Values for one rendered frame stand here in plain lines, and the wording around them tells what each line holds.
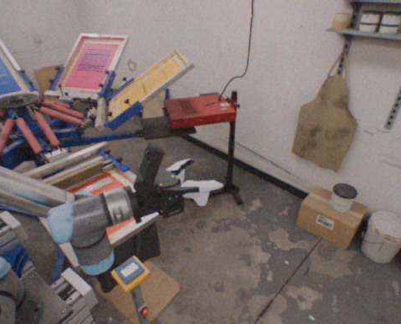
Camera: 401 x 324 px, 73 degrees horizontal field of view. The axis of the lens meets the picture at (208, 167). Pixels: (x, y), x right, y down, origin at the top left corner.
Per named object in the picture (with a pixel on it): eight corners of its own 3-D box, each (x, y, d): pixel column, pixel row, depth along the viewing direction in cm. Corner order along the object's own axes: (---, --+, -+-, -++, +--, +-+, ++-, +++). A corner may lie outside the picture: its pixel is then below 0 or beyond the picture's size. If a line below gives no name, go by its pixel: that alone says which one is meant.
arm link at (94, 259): (109, 236, 71) (100, 206, 65) (119, 269, 63) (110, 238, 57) (77, 248, 68) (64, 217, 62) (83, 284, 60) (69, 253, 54)
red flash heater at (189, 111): (223, 103, 278) (223, 92, 271) (239, 122, 242) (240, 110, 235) (164, 110, 264) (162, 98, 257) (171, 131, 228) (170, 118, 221)
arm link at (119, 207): (100, 186, 59) (107, 204, 52) (121, 180, 61) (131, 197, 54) (109, 213, 62) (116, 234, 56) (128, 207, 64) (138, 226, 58)
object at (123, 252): (163, 253, 184) (156, 207, 159) (102, 299, 158) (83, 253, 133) (160, 251, 186) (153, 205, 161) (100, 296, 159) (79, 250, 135)
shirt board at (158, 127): (187, 121, 274) (186, 113, 270) (197, 139, 243) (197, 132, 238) (43, 138, 244) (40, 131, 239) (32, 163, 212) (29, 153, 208)
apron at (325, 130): (342, 171, 258) (383, 56, 198) (339, 175, 254) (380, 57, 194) (293, 151, 288) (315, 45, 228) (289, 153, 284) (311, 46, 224)
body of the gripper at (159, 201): (175, 196, 69) (128, 211, 65) (170, 166, 65) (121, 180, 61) (187, 211, 63) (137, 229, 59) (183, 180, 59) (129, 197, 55)
